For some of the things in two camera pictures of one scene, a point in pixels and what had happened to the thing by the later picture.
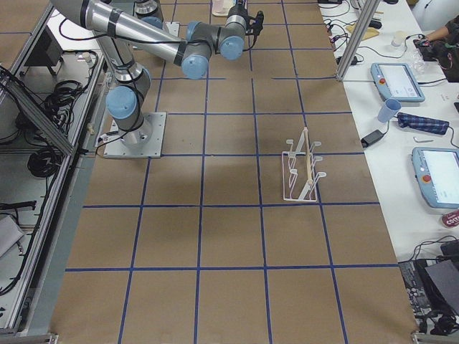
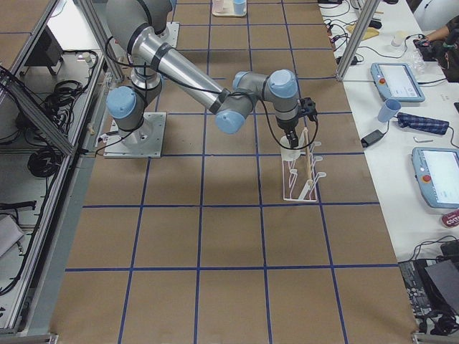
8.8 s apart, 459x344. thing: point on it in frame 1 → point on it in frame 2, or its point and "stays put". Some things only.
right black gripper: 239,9 → 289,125
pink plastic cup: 218,6 stays put
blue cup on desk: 389,110 stays put
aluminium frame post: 371,6 stays put
